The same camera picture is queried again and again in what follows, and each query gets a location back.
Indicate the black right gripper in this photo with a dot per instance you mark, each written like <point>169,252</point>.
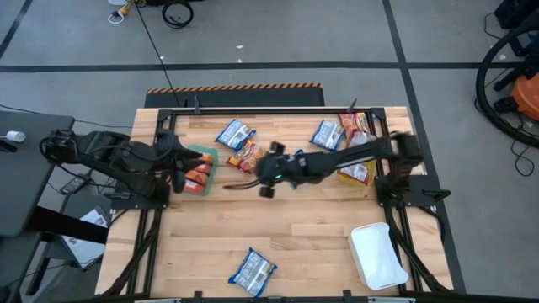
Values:
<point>273,168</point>

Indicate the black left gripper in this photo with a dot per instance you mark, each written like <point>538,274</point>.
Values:
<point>174,153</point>

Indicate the orange Maruchan noodle pack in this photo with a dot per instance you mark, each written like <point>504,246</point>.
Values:
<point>203,168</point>
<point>197,177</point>
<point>193,186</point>

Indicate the orange spicy chicken noodle pack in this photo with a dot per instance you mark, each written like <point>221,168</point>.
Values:
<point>205,159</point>

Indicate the roast beef Maruchan noodle pack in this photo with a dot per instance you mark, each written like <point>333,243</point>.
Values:
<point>245,156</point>

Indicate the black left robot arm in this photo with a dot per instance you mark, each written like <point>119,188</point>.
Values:
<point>126,155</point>

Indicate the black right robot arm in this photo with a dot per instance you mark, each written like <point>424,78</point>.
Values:
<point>358,152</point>

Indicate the green plastic bin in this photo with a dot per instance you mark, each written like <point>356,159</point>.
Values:
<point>206,149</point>

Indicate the black hazard-striped floor mat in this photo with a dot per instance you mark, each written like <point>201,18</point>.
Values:
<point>236,97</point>

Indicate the black power adapter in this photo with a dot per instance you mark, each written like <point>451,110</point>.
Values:
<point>76,183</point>

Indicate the white printed papers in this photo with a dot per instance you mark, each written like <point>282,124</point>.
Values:
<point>84,252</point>

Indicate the white plastic bin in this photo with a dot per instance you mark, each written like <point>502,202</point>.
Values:
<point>375,256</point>

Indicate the dark grey desk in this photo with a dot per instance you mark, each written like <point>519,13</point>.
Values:
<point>25,189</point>

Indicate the yellow white extension plug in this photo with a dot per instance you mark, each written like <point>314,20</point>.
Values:
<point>124,7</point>

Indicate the small white desk item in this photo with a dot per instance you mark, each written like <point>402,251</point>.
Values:
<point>16,136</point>

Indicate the orange shop vacuum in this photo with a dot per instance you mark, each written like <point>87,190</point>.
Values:
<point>528,97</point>

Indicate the black equipment case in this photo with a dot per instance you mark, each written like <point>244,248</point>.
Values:
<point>518,12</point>

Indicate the black rig frame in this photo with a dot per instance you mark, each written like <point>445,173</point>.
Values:
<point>273,111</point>

